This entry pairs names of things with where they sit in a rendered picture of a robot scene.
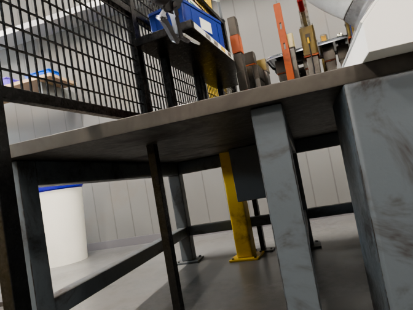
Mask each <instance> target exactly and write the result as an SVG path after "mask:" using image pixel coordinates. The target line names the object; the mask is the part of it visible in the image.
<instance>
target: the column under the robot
mask: <svg viewBox="0 0 413 310"><path fill-rule="evenodd" d="M333 111H334V117H335V120H336V126H337V132H338V136H339V141H340V147H341V151H342V156H343V160H344V165H345V171H346V175H347V181H348V187H349V190H350V196H351V200H352V205H353V211H354V215H355V221H356V226H357V230H358V235H359V239H360V245H361V251H362V254H363V260H364V266H365V270H366V275H367V279H368V285H369V290H370V294H371V300H372V305H373V309H374V310H413V70H408V71H403V72H399V73H394V74H389V75H386V76H381V77H375V78H372V79H367V80H363V81H358V82H353V83H349V84H345V85H343V87H342V89H341V91H340V93H339V95H338V97H337V99H336V100H335V102H334V104H333Z"/></svg>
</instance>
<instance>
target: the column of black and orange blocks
mask: <svg viewBox="0 0 413 310"><path fill-rule="evenodd" d="M227 23H228V27H229V33H230V36H229V37H230V43H231V47H232V53H233V55H234V60H235V67H236V70H237V72H236V74H237V80H238V86H239V91H243V90H248V89H251V88H250V82H249V78H248V73H247V71H246V65H245V59H244V51H243V46H242V39H241V37H240V32H239V28H238V22H237V19H236V18H235V16H233V17H229V18H227Z"/></svg>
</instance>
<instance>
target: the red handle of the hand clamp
mask: <svg viewBox="0 0 413 310"><path fill-rule="evenodd" d="M297 4H298V7H299V11H300V12H301V16H302V21H303V24H304V27H306V26H308V23H307V18H306V15H305V7H304V3H303V0H297Z"/></svg>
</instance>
